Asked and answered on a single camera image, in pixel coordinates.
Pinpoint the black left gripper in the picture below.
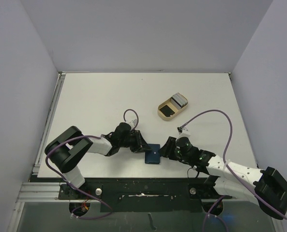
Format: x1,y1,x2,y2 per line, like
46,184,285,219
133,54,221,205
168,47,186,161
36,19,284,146
119,130,151,153

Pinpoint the blue card holder wallet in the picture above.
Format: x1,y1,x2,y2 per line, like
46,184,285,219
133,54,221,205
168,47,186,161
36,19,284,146
145,144,160,164

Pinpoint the black card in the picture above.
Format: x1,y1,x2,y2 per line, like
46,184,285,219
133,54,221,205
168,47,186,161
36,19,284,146
159,105,175,117

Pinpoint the beige oval tray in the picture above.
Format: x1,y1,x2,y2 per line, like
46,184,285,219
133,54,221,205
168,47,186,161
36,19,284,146
157,98,188,121

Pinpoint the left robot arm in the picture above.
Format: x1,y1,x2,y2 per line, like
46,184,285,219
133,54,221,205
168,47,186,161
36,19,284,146
45,122,151,199

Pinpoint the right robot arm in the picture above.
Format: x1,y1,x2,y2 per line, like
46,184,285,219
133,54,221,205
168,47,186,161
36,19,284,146
159,137,287,220

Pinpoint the stack of cards in tray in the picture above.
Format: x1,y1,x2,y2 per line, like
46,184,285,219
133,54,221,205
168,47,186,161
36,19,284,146
170,93,188,109

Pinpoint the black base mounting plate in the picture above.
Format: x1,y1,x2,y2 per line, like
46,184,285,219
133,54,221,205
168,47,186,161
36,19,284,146
58,177,232,213

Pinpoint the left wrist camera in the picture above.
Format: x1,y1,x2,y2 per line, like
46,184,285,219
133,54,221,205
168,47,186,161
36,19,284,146
126,119,137,129

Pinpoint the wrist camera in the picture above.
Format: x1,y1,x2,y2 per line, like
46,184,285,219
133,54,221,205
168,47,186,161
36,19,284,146
178,128,191,138
126,119,137,129

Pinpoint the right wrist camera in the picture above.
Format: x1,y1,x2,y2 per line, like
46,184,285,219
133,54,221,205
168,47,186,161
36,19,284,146
178,128,191,138

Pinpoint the aluminium left side rail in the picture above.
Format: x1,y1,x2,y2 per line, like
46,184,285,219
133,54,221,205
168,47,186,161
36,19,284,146
31,72,66,175

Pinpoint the aluminium rail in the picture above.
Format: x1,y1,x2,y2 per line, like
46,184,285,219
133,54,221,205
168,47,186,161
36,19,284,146
31,72,66,175
16,180,278,203

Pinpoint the aluminium front rail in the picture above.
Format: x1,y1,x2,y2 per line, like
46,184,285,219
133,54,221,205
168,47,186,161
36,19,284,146
16,180,278,203

